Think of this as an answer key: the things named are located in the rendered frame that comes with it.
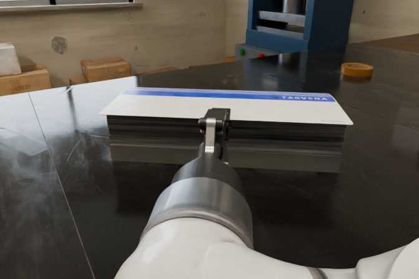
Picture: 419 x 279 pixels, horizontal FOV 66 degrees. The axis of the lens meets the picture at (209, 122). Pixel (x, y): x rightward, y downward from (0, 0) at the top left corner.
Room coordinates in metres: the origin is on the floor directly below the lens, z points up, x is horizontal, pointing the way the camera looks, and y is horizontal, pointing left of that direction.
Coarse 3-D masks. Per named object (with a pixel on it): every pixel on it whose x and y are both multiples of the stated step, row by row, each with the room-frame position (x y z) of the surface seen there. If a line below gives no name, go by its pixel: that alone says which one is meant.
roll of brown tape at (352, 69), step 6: (342, 66) 1.11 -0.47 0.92; (348, 66) 1.15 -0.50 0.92; (354, 66) 1.15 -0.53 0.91; (360, 66) 1.14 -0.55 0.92; (366, 66) 1.12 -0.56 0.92; (342, 72) 1.10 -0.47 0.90; (348, 72) 1.08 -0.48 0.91; (354, 72) 1.07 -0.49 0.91; (360, 72) 1.06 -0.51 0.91; (366, 72) 1.06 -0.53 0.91
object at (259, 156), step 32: (128, 128) 0.50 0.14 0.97; (160, 128) 0.50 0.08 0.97; (192, 128) 0.49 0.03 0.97; (256, 128) 0.48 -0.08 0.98; (288, 128) 0.48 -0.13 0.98; (320, 128) 0.47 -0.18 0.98; (128, 160) 0.50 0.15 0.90; (160, 160) 0.50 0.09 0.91; (192, 160) 0.49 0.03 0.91; (256, 160) 0.48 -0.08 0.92; (288, 160) 0.47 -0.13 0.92; (320, 160) 0.47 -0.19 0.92
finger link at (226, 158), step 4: (228, 120) 0.40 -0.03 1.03; (228, 124) 0.40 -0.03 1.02; (224, 128) 0.37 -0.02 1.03; (224, 132) 0.36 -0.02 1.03; (216, 136) 0.35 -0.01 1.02; (220, 136) 0.35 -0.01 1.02; (224, 136) 0.36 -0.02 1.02; (204, 140) 0.34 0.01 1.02; (216, 140) 0.34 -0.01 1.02; (220, 140) 0.34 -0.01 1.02; (224, 140) 0.36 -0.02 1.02; (200, 144) 0.33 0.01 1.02; (220, 144) 0.33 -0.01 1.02; (224, 144) 0.33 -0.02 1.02; (224, 148) 0.32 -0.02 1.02; (224, 152) 0.32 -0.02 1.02; (196, 156) 0.31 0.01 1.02; (224, 156) 0.31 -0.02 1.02; (224, 160) 0.30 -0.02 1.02; (228, 160) 0.30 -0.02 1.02; (228, 164) 0.30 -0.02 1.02
